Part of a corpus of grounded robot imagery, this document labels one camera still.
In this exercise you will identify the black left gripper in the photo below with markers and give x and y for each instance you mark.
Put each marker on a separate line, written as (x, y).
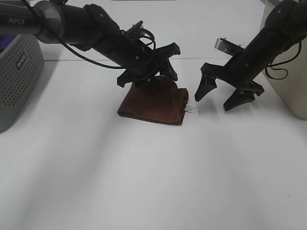
(140, 62)

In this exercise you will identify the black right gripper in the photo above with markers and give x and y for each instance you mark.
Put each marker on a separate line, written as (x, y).
(240, 72)

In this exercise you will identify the brown towel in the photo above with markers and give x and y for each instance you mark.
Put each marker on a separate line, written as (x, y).
(165, 105)

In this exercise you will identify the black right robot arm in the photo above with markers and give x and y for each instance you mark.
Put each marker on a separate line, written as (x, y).
(285, 26)

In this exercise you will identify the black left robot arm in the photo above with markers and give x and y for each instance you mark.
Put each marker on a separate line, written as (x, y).
(80, 29)

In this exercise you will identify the white towel care label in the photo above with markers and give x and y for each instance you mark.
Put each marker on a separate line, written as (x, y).
(190, 109)

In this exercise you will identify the beige storage bin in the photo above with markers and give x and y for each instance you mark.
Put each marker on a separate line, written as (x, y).
(290, 82)

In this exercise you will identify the grey perforated laundry basket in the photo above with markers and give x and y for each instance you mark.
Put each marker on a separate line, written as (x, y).
(21, 64)

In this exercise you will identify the purple cloth in basket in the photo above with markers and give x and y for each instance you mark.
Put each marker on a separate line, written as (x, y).
(5, 40)

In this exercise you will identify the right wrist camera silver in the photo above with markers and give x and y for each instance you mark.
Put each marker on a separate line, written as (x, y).
(227, 47)

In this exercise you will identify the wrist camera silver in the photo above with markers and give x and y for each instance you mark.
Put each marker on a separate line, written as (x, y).
(137, 31)
(227, 47)

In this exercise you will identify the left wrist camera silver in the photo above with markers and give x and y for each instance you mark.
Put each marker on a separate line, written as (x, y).
(137, 31)

